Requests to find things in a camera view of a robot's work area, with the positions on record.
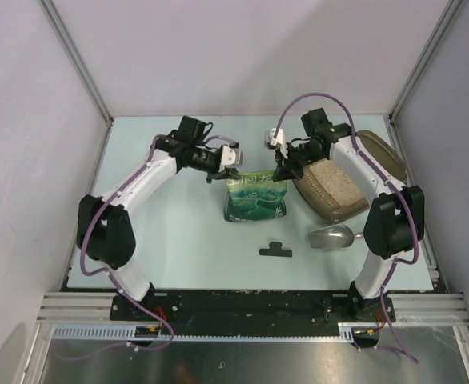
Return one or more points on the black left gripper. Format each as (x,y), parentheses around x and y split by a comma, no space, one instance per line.
(228,173)

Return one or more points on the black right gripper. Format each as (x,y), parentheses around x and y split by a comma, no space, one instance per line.
(284,173)

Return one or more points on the green litter bag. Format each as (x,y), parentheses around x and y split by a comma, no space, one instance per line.
(255,197)

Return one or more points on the black bag clip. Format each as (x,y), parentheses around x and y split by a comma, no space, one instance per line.
(275,249)

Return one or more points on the metal scoop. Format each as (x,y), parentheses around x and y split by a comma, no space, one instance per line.
(334,237)

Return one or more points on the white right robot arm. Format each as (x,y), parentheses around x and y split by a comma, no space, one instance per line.
(395,222)

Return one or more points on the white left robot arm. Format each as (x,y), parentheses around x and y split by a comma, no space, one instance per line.
(105,233)

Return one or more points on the beige cat litter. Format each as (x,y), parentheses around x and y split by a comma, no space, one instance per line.
(336,183)

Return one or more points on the brown plastic litter box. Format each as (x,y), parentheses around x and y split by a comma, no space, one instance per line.
(324,205)

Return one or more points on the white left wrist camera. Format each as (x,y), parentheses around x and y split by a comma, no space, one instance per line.
(231,157)

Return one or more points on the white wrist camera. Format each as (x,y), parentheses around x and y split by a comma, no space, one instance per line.
(231,157)
(274,139)

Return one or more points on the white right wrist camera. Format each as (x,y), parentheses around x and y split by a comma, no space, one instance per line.
(274,139)

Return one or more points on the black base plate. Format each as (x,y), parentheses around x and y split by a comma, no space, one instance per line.
(176,305)

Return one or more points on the aluminium frame rail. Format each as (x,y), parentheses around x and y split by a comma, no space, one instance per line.
(75,307)

